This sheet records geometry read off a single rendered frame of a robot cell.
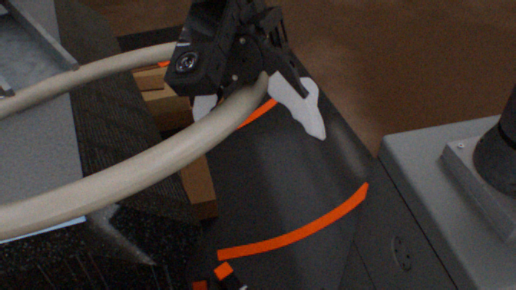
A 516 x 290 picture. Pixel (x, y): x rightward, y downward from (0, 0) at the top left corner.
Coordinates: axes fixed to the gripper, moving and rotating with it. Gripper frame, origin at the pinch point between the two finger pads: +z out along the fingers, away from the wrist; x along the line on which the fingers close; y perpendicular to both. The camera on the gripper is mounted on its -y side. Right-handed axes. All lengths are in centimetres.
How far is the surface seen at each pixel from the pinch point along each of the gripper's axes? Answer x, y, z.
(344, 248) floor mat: 24, 86, 100
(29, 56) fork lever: 54, 20, -10
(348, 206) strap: 26, 106, 95
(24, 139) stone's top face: 74, 23, 10
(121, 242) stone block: 49, 15, 33
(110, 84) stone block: 79, 60, 12
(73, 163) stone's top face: 59, 21, 15
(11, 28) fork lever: 64, 27, -15
